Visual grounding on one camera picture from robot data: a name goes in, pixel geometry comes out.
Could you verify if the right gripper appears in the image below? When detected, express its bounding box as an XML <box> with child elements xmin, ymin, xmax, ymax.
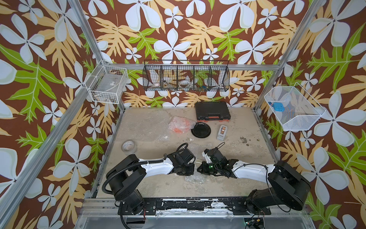
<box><xmin>194</xmin><ymin>160</ymin><xmax>221</xmax><ymax>176</ymax></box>

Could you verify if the orange plastic plate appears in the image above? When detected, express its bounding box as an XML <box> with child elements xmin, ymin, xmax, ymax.
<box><xmin>171</xmin><ymin>118</ymin><xmax>192</xmax><ymax>134</ymax></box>

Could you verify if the clear bubble wrap sheet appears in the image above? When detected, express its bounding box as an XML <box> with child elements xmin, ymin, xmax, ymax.
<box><xmin>168</xmin><ymin>115</ymin><xmax>196</xmax><ymax>135</ymax></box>

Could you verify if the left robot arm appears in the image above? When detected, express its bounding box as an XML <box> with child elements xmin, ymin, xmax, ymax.
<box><xmin>102</xmin><ymin>143</ymin><xmax>196</xmax><ymax>215</ymax></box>

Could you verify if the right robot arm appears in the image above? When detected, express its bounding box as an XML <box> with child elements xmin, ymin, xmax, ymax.
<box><xmin>197</xmin><ymin>148</ymin><xmax>310</xmax><ymax>214</ymax></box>

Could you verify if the black dinner plate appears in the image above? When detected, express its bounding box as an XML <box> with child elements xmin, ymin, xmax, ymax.
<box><xmin>191</xmin><ymin>122</ymin><xmax>211</xmax><ymax>138</ymax></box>

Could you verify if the grey tape dispenser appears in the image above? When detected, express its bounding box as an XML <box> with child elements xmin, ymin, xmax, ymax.
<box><xmin>216</xmin><ymin>125</ymin><xmax>228</xmax><ymax>141</ymax></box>

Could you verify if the black tool case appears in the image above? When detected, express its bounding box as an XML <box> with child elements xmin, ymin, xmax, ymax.
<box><xmin>194</xmin><ymin>102</ymin><xmax>231</xmax><ymax>121</ymax></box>

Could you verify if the clear tape roll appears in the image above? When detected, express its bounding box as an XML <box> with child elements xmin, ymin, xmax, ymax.
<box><xmin>121</xmin><ymin>140</ymin><xmax>137</xmax><ymax>156</ymax></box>

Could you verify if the blue small object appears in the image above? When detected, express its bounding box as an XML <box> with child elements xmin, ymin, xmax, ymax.
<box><xmin>272</xmin><ymin>102</ymin><xmax>285</xmax><ymax>112</ymax></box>

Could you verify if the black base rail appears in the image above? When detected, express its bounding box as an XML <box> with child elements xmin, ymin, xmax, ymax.
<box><xmin>118</xmin><ymin>197</ymin><xmax>271</xmax><ymax>216</ymax></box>

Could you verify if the black wire basket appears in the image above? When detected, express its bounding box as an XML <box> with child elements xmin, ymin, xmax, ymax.
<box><xmin>142</xmin><ymin>60</ymin><xmax>230</xmax><ymax>92</ymax></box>

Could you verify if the white wire basket right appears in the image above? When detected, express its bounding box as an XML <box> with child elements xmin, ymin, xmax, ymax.
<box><xmin>264</xmin><ymin>83</ymin><xmax>326</xmax><ymax>132</ymax></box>

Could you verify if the white wire basket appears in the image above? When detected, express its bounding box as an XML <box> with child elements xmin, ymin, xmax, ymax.
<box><xmin>264</xmin><ymin>83</ymin><xmax>326</xmax><ymax>132</ymax></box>
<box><xmin>85</xmin><ymin>61</ymin><xmax>129</xmax><ymax>105</ymax></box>

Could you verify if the white wire basket left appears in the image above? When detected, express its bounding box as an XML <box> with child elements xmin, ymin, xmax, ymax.
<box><xmin>85</xmin><ymin>61</ymin><xmax>129</xmax><ymax>105</ymax></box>

